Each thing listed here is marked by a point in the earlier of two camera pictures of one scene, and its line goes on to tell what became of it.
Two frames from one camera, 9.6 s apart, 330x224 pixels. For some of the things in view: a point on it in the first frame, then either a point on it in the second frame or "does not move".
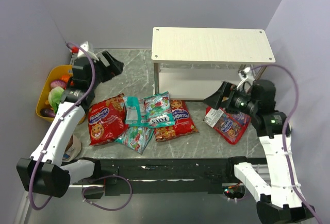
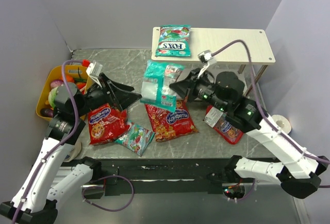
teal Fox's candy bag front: x=158 y=109 -> x=174 y=40
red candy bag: x=106 y=120 does not move
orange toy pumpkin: x=65 y=78 does not move
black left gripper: x=103 y=67 -> x=107 y=93
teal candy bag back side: x=136 y=112 -> x=155 y=87
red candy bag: x=183 y=125 does not move
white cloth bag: x=73 y=150 does not move
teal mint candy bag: x=136 y=137 does not move
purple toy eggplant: x=47 y=112 does not move
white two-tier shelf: x=190 y=63 does not move
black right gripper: x=226 y=98 -> x=192 y=86
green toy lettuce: x=54 y=96 does not move
